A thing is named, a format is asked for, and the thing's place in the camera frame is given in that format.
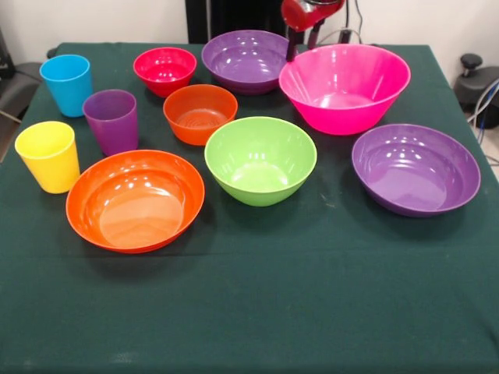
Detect grey and blue cables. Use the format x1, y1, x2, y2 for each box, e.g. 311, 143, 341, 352
465, 77, 499, 129

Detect purple bowl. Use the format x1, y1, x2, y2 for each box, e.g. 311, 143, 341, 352
200, 30, 299, 97
351, 123, 482, 218

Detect dark green table cloth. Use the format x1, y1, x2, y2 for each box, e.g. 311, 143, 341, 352
0, 41, 499, 374

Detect grey cable with plug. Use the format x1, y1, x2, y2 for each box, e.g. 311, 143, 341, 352
317, 26, 364, 46

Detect small orange bowl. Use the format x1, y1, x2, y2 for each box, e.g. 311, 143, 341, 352
162, 83, 239, 147

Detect black chair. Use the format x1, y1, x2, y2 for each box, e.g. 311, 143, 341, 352
0, 26, 42, 124

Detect large pink bowl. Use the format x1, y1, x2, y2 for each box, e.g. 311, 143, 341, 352
278, 43, 412, 136

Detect yellow plastic cup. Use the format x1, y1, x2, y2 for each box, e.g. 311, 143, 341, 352
14, 121, 81, 195

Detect black equipment with knob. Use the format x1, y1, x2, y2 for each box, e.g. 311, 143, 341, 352
454, 53, 499, 129

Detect blue plastic cup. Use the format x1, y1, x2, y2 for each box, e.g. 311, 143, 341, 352
39, 54, 94, 118

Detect black hanging cable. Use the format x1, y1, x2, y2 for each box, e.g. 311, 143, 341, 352
352, 0, 366, 44

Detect large orange bowl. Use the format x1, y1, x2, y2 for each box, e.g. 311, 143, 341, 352
65, 149, 206, 255

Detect small red bowl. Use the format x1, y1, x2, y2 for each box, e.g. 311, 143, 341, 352
133, 47, 198, 99

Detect purple plastic cup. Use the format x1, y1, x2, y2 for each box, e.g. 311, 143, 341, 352
82, 89, 139, 157

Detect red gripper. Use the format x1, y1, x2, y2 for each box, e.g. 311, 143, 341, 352
281, 0, 346, 62

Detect green bowl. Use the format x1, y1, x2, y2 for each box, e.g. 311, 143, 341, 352
203, 115, 318, 207

